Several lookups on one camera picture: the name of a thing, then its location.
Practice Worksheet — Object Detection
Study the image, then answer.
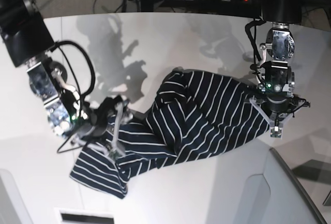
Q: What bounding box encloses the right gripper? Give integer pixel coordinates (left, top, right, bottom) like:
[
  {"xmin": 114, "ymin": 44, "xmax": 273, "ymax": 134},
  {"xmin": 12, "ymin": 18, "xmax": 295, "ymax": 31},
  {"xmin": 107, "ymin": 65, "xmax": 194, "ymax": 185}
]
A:
[{"xmin": 77, "ymin": 97, "xmax": 132, "ymax": 141}]

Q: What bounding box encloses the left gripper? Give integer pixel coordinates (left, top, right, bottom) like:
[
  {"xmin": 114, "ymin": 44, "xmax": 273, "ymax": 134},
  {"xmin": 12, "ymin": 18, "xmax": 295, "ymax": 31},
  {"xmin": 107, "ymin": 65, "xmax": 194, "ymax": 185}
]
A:
[{"xmin": 261, "ymin": 94, "xmax": 300, "ymax": 121}]

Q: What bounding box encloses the navy white striped t-shirt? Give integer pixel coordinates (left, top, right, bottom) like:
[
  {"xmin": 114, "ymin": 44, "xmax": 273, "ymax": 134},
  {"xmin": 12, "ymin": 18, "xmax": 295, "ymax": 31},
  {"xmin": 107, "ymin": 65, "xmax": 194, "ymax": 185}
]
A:
[{"xmin": 70, "ymin": 70, "xmax": 269, "ymax": 199}]

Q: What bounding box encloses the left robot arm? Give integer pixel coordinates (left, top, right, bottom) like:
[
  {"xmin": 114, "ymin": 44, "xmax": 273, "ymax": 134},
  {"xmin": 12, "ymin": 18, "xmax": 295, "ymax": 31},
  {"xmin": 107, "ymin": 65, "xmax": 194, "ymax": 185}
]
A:
[{"xmin": 245, "ymin": 0, "xmax": 305, "ymax": 123}]

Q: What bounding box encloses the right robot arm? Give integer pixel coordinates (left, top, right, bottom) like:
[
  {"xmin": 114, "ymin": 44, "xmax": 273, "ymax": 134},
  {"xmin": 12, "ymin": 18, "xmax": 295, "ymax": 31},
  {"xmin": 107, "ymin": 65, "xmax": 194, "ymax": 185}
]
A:
[{"xmin": 1, "ymin": 0, "xmax": 124, "ymax": 143}]

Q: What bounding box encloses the grey monitor edge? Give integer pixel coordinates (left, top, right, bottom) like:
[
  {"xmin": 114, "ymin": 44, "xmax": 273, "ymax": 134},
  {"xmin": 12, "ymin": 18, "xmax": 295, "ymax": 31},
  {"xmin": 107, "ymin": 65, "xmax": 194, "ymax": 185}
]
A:
[{"xmin": 269, "ymin": 148, "xmax": 326, "ymax": 223}]

